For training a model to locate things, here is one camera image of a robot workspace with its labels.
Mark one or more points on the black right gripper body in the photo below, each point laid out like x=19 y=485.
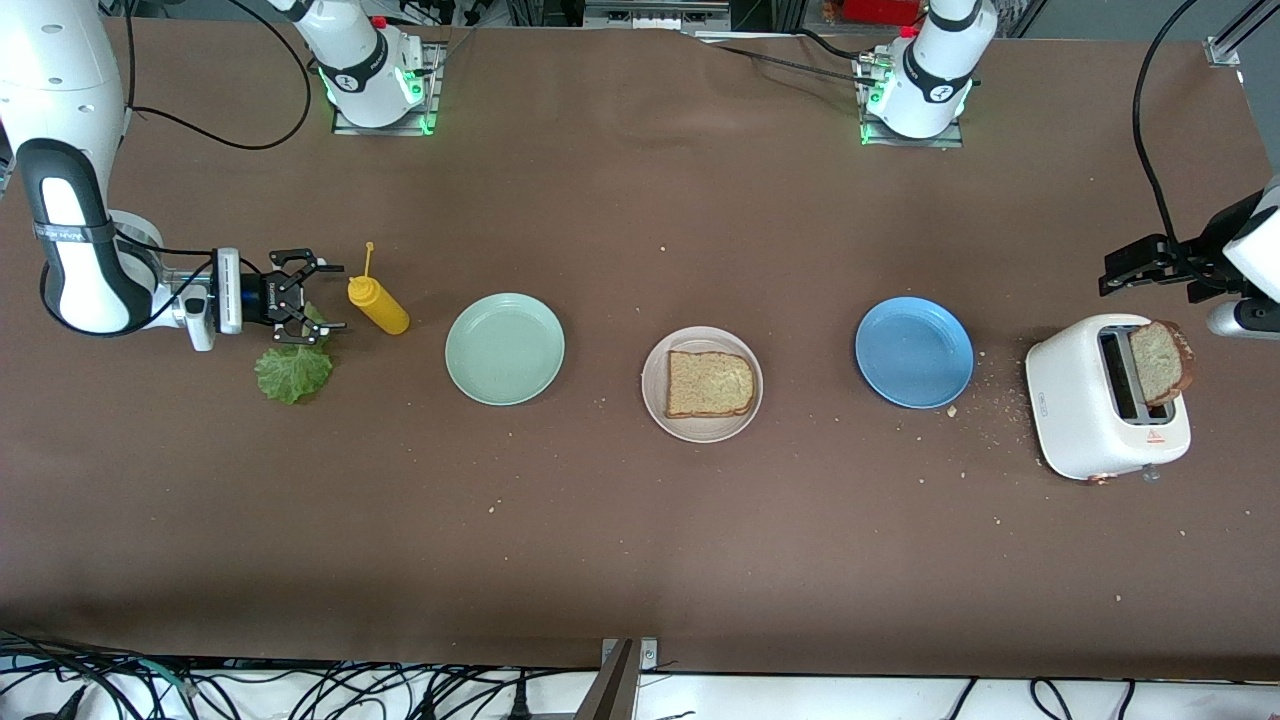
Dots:
x=262 y=298

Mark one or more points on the yellow mustard squeeze bottle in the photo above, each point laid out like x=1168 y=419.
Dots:
x=382 y=310

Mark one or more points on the brown bread slice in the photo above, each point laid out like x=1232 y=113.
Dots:
x=710 y=385
x=1160 y=360

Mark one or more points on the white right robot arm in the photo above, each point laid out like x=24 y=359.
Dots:
x=60 y=100

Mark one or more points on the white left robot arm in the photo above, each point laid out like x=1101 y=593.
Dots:
x=935 y=70

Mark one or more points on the pale green plate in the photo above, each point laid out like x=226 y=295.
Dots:
x=505 y=350

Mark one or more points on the blue plate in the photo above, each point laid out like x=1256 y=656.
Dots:
x=915 y=352

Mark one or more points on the beige plate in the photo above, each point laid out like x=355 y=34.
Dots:
x=700 y=432

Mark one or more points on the green lettuce leaf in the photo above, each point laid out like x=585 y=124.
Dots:
x=295 y=375

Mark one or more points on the white toaster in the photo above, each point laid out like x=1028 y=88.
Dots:
x=1070 y=400

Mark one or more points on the aluminium corner profile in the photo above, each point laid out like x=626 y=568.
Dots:
x=1222 y=52

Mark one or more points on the red box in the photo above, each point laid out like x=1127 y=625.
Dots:
x=880 y=10

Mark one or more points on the brown table cover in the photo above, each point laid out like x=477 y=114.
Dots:
x=640 y=560

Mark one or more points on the grey metal bar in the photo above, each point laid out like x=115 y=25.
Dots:
x=610 y=690

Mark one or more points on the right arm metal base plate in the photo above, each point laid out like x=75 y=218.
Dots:
x=345 y=124

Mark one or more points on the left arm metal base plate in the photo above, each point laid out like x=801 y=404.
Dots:
x=950 y=142

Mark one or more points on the aluminium frame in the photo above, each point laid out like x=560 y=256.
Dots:
x=650 y=15

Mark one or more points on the silver bracket plate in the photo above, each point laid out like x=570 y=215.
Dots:
x=648 y=655

